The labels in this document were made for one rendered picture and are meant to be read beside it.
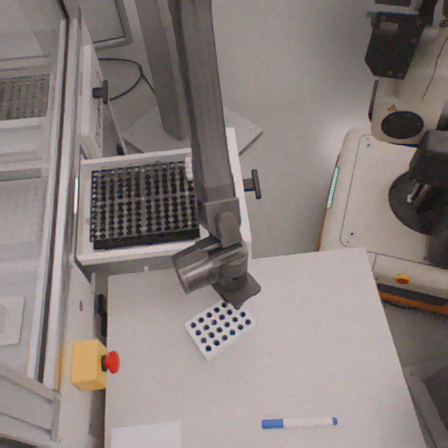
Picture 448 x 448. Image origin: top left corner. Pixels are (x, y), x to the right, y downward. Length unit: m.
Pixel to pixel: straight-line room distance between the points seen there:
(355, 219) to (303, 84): 1.00
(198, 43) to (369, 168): 1.21
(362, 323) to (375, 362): 0.08
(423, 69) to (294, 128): 1.12
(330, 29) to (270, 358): 2.15
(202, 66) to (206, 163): 0.14
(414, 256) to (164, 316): 0.95
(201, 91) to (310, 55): 1.96
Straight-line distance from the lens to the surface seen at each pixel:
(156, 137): 2.26
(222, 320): 0.96
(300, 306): 1.02
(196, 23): 0.75
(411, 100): 1.33
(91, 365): 0.86
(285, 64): 2.62
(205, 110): 0.74
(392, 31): 1.17
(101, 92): 1.21
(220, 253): 0.78
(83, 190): 1.11
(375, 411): 0.99
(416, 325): 1.91
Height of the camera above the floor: 1.71
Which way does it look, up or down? 61 degrees down
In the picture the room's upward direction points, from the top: 7 degrees counter-clockwise
